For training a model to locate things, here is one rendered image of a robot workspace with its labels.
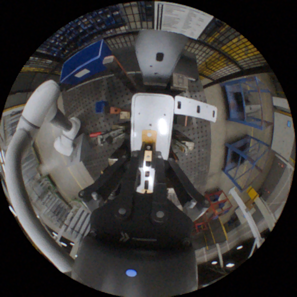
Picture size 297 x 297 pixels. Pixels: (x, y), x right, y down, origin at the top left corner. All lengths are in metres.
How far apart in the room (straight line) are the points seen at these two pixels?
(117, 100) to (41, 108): 0.63
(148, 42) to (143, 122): 0.37
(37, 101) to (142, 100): 0.49
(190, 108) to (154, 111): 0.20
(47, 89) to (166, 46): 0.41
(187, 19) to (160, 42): 0.30
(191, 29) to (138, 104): 0.51
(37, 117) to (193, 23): 0.70
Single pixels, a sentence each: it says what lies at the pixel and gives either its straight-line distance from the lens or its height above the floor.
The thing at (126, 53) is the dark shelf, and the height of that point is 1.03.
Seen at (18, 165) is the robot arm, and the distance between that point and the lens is 0.28.
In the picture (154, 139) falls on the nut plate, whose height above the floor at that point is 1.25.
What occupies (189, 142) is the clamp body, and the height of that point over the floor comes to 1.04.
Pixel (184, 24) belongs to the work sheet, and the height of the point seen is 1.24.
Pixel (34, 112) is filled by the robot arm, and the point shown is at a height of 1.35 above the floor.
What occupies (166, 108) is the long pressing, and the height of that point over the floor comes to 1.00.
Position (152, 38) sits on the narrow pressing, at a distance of 0.24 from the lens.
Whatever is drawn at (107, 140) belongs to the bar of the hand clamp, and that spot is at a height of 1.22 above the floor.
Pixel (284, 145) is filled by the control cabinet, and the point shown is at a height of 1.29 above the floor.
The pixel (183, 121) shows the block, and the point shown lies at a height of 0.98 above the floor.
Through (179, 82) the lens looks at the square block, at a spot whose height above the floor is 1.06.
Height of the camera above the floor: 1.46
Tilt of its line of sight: 67 degrees down
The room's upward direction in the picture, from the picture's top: 173 degrees counter-clockwise
